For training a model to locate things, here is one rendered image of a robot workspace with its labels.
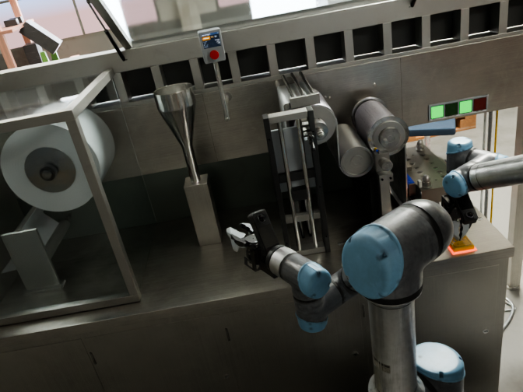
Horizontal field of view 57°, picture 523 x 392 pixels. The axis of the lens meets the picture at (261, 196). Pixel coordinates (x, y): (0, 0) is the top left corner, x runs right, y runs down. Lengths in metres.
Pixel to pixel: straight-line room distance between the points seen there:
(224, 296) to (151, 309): 0.25
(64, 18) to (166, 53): 6.69
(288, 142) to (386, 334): 0.83
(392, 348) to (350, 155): 0.94
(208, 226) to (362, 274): 1.14
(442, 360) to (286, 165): 0.78
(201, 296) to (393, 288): 0.97
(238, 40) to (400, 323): 1.32
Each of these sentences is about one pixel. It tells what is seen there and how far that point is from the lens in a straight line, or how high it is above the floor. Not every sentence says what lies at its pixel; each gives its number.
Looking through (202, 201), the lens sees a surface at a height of 1.10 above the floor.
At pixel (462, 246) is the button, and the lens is 1.77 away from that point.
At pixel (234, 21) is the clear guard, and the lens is 1.94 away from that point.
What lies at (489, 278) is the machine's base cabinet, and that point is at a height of 0.76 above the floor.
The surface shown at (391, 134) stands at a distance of 1.77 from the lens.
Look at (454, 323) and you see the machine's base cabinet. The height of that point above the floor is 0.58.
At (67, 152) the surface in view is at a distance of 1.56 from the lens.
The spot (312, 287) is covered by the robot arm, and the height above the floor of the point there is 1.23.
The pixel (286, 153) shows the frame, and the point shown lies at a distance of 1.61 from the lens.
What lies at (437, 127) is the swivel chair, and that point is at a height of 0.47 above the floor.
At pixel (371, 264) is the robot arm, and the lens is 0.84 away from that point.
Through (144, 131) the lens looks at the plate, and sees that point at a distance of 2.07.
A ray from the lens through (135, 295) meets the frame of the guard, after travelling 1.77.
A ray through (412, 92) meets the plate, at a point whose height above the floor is 1.28.
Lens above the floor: 1.92
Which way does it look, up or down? 27 degrees down
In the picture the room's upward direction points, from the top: 11 degrees counter-clockwise
